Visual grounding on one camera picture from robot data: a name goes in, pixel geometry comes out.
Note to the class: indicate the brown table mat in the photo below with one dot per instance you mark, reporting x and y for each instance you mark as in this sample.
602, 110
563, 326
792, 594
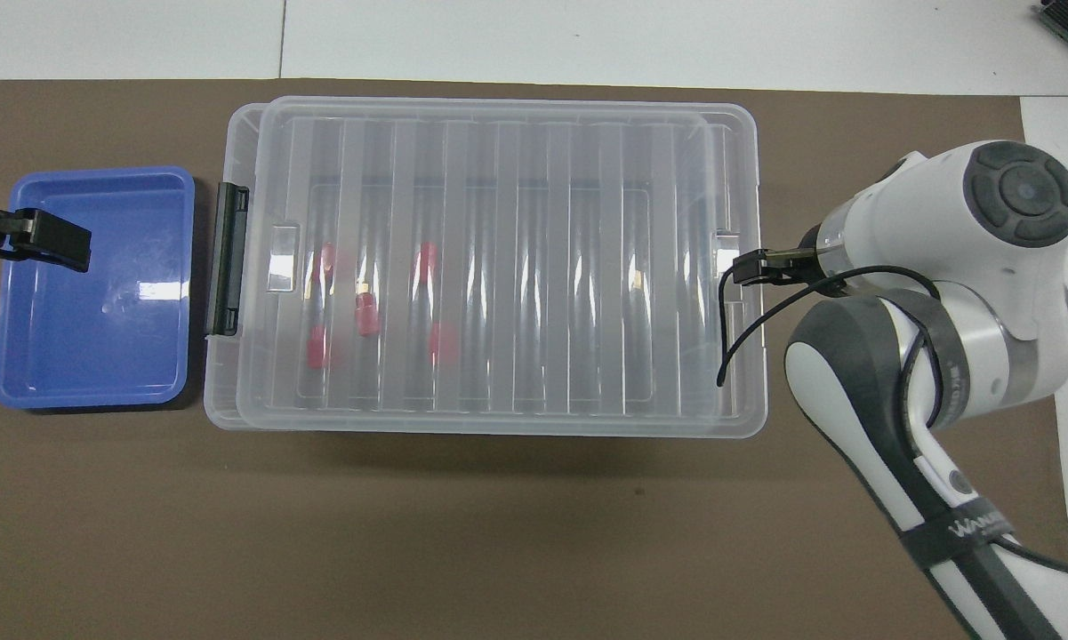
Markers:
498, 533

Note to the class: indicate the clear plastic box lid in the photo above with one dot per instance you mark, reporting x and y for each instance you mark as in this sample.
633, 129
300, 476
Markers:
542, 267

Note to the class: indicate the clear plastic storage box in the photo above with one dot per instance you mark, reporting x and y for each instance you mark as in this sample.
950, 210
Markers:
218, 391

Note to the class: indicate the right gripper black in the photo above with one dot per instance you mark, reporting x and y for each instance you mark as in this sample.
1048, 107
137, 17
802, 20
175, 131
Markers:
811, 242

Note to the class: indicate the blue plastic tray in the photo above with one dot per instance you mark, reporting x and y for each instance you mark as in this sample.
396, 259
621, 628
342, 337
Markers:
98, 347

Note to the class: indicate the red block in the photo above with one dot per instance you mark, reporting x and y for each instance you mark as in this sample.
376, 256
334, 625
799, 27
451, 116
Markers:
325, 262
443, 343
318, 348
425, 263
366, 313

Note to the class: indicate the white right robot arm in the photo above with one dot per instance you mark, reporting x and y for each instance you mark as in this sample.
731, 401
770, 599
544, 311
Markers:
1023, 293

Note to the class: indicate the black box latch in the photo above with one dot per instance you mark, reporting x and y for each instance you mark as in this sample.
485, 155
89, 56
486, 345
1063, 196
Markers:
227, 258

